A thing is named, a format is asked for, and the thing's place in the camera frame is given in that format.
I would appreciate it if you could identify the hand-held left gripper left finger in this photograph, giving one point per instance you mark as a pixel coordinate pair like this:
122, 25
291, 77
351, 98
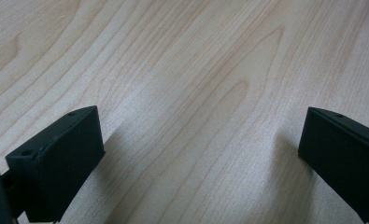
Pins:
60, 161

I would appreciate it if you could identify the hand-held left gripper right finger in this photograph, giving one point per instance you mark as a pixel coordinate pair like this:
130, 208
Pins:
344, 152

